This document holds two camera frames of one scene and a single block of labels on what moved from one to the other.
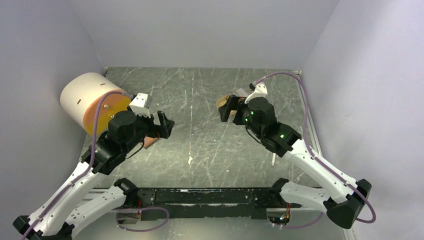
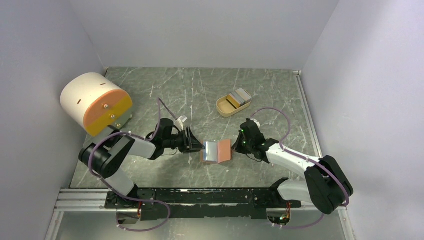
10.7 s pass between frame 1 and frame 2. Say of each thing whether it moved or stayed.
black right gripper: moved
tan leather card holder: moved
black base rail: stayed
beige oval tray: stayed
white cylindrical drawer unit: stayed
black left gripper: moved
